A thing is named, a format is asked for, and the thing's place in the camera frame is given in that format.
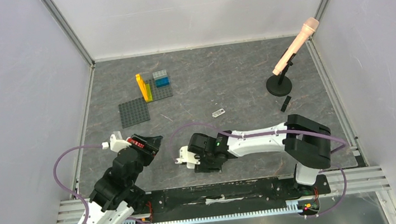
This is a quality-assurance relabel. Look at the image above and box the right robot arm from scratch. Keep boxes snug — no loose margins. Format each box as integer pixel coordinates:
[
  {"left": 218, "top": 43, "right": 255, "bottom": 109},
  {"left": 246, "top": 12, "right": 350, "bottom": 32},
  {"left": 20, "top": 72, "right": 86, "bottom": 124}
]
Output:
[{"left": 176, "top": 114, "right": 332, "bottom": 195}]

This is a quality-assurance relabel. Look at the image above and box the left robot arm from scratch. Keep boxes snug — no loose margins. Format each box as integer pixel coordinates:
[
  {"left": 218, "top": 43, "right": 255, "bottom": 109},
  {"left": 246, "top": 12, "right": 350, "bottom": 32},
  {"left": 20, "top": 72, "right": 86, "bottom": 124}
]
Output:
[{"left": 59, "top": 131, "right": 163, "bottom": 224}]

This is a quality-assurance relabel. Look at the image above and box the red white small device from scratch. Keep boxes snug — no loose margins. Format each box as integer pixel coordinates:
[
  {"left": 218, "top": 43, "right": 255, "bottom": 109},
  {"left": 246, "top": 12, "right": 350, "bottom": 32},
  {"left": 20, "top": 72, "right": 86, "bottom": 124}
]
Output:
[{"left": 128, "top": 137, "right": 146, "bottom": 149}]

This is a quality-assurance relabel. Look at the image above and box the dark grey brick baseplate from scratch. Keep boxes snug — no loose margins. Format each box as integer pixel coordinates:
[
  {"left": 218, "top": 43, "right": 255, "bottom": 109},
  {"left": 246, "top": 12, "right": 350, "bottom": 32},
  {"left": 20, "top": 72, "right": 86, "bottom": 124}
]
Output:
[{"left": 118, "top": 97, "right": 150, "bottom": 128}]

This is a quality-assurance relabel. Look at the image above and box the green brick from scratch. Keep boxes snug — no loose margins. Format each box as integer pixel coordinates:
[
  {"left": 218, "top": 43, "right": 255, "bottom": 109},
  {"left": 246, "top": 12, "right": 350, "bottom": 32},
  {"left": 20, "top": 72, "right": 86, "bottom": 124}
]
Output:
[{"left": 145, "top": 83, "right": 153, "bottom": 102}]

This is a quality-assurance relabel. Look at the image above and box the grey baseplate with bricks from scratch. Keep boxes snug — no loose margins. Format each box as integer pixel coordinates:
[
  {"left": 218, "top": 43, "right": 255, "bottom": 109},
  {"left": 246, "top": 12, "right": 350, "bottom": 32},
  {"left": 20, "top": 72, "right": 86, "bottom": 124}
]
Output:
[{"left": 145, "top": 79, "right": 173, "bottom": 102}]

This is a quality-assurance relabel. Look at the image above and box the yellow brick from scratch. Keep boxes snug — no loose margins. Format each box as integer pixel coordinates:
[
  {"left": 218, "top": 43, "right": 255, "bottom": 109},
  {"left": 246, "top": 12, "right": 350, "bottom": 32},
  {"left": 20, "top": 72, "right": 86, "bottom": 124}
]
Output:
[{"left": 135, "top": 74, "right": 150, "bottom": 102}]

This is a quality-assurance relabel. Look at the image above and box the blue brick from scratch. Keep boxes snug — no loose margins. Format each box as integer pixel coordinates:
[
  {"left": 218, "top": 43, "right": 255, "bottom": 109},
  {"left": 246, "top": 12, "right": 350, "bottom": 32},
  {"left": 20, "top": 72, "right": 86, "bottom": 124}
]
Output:
[{"left": 154, "top": 77, "right": 170, "bottom": 88}]

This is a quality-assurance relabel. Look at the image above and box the grey brick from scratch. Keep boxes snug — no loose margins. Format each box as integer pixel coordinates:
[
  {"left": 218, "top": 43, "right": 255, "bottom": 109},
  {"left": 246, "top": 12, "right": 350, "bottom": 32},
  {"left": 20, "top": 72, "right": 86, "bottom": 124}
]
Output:
[{"left": 152, "top": 69, "right": 167, "bottom": 80}]

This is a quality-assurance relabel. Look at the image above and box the small black block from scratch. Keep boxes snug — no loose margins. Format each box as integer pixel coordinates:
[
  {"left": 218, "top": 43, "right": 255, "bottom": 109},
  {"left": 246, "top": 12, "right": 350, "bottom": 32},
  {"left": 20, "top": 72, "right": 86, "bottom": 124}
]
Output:
[{"left": 280, "top": 96, "right": 291, "bottom": 113}]

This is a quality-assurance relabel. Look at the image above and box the black microphone stand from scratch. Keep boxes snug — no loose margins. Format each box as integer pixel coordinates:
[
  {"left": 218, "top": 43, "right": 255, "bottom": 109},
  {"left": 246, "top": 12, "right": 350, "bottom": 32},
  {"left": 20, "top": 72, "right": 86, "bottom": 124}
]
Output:
[{"left": 265, "top": 58, "right": 293, "bottom": 97}]

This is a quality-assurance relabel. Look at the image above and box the pink toy microphone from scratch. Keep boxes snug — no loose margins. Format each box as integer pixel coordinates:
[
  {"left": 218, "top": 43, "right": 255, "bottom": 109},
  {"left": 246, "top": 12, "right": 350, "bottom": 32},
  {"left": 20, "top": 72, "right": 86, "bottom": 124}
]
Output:
[{"left": 272, "top": 17, "right": 319, "bottom": 76}]

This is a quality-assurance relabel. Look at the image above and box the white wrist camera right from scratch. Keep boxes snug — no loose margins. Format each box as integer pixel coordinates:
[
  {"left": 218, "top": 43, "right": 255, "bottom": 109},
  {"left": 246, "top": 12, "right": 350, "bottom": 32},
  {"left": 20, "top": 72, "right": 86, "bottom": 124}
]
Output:
[{"left": 175, "top": 146, "right": 200, "bottom": 170}]

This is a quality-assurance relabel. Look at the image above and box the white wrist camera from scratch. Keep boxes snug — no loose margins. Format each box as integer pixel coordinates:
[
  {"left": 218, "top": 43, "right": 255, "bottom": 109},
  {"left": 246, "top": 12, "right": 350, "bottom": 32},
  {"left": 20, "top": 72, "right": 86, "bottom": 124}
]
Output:
[
  {"left": 175, "top": 146, "right": 200, "bottom": 170},
  {"left": 101, "top": 131, "right": 131, "bottom": 153}
]

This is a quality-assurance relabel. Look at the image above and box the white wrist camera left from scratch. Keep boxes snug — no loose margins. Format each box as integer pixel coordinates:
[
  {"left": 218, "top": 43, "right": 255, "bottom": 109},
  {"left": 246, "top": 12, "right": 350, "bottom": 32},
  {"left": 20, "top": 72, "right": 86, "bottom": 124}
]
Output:
[{"left": 101, "top": 131, "right": 131, "bottom": 153}]

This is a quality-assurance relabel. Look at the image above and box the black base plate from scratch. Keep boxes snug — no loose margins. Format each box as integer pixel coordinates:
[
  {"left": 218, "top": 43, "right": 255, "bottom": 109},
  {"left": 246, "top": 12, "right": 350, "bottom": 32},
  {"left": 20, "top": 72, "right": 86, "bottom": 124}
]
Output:
[{"left": 133, "top": 175, "right": 331, "bottom": 223}]

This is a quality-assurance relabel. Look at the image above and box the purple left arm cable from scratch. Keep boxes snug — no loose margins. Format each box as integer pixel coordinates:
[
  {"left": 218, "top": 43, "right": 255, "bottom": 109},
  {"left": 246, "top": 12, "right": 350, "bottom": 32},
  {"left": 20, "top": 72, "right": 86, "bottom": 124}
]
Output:
[{"left": 45, "top": 136, "right": 180, "bottom": 224}]

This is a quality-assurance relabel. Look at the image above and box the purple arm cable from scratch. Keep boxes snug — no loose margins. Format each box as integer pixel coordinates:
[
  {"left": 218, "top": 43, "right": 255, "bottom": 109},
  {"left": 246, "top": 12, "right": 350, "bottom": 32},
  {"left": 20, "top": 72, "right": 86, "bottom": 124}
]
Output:
[
  {"left": 167, "top": 106, "right": 356, "bottom": 224},
  {"left": 45, "top": 136, "right": 180, "bottom": 224}
]

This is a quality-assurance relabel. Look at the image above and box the white cable duct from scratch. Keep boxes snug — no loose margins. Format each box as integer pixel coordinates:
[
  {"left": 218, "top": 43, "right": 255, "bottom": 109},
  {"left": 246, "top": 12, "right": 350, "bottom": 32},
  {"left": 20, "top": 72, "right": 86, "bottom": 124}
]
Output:
[{"left": 122, "top": 201, "right": 303, "bottom": 224}]

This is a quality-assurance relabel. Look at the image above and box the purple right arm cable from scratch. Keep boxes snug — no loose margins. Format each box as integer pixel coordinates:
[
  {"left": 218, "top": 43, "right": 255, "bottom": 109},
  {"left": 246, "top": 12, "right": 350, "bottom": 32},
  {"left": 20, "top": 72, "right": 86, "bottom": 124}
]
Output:
[{"left": 167, "top": 106, "right": 356, "bottom": 224}]

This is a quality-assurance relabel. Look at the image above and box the aluminium frame rail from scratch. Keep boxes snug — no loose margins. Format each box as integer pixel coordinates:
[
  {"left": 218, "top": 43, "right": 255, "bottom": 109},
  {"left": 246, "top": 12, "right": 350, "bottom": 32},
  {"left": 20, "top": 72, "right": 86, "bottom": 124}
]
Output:
[{"left": 38, "top": 0, "right": 111, "bottom": 202}]

